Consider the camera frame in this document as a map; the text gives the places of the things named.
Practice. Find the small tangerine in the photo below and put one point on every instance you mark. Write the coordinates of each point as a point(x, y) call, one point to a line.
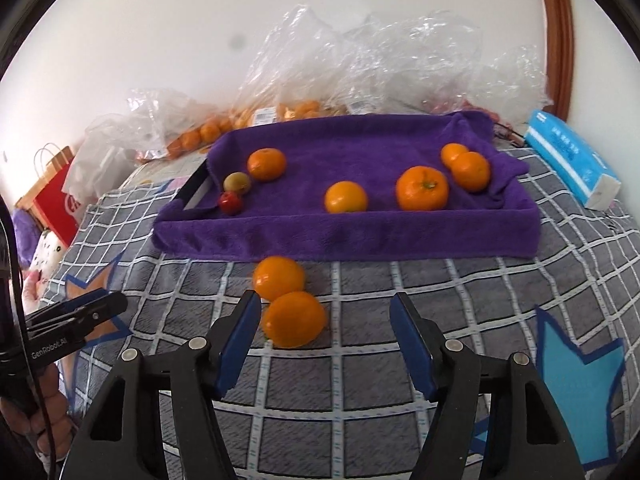
point(450, 152)

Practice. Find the black tray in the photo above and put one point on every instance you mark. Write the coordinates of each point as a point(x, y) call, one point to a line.
point(195, 188)

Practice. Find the small red apple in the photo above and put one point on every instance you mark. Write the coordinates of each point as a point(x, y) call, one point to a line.
point(230, 203)

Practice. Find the brown wooden door frame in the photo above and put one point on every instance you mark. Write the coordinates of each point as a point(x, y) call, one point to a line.
point(560, 53)

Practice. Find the clear bag of grapes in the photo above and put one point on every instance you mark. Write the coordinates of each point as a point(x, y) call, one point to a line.
point(433, 65)

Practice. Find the orange with leaf stem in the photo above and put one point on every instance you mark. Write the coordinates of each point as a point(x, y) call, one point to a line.
point(422, 188)

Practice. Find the white plastic bag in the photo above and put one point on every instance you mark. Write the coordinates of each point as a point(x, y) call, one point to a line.
point(105, 159)

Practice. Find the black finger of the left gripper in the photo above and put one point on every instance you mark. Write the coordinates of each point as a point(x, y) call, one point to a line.
point(72, 320)

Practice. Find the smooth orange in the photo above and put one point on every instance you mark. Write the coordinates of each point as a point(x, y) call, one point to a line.
point(345, 196)

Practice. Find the round orange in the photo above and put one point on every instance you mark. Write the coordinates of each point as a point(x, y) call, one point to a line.
point(471, 171)

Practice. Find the purple towel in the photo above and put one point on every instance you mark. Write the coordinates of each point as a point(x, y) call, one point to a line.
point(365, 187)

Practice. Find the pale yellow-green fruit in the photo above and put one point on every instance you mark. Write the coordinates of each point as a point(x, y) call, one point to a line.
point(238, 182)

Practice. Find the orange mandarin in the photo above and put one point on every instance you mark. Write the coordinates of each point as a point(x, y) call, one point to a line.
point(294, 320)

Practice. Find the small orange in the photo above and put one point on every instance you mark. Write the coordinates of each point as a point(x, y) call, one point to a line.
point(276, 276)

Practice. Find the grey checked tablecloth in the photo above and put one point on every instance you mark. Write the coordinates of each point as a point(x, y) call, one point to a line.
point(344, 407)

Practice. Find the large dimpled orange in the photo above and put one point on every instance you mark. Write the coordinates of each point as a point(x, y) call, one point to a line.
point(266, 164)

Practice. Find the clear bag of oranges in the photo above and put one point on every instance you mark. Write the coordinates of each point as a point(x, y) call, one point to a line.
point(169, 124)

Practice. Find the clear bag of tangerines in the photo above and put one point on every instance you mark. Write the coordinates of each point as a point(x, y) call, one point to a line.
point(298, 73)

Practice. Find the red paper shopping bag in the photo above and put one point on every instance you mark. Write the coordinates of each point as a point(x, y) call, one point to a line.
point(46, 201)

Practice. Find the blue tissue pack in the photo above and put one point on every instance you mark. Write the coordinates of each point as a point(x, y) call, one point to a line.
point(586, 174)

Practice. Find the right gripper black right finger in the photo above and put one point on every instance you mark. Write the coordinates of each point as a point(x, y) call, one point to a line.
point(527, 437)

